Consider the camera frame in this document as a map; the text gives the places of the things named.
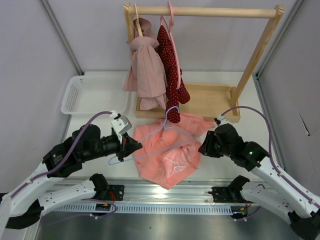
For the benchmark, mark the wooden clothes rack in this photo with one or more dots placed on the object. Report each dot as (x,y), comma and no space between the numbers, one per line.
(213,92)

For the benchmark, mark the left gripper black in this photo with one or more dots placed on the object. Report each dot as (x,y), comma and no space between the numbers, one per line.
(128,146)

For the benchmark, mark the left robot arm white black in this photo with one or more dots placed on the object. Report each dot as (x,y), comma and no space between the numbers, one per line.
(25,205)

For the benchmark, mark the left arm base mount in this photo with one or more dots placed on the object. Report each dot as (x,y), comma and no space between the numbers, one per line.
(115,193)

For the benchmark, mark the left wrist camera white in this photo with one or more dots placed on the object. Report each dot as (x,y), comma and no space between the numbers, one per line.
(120,124)

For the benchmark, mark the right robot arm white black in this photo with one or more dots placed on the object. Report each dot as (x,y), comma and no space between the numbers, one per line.
(288,199)

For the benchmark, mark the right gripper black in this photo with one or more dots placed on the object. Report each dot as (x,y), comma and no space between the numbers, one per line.
(206,147)

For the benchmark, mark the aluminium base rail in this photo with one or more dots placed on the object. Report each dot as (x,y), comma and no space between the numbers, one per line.
(160,190)

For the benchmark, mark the pink plastic hanger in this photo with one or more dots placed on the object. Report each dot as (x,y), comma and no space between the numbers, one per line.
(169,25)

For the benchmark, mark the white plastic basket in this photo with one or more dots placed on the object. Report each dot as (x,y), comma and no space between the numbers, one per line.
(87,95)

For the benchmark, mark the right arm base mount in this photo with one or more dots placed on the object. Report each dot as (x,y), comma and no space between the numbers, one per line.
(224,194)

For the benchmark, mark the white slotted cable duct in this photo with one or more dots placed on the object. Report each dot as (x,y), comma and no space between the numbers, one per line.
(139,208)

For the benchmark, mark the salmon pink skirt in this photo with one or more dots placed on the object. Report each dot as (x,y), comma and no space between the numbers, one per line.
(169,167)

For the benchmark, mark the light blue wire hanger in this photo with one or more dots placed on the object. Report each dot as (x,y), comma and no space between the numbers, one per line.
(163,127)

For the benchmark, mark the red polka dot garment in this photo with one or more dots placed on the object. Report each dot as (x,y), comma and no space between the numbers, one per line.
(174,96)

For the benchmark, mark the wooden hanger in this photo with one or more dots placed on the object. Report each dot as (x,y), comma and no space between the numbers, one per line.
(136,22)

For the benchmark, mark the dusty pink hanging garment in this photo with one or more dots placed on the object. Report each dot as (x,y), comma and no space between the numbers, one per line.
(146,75)

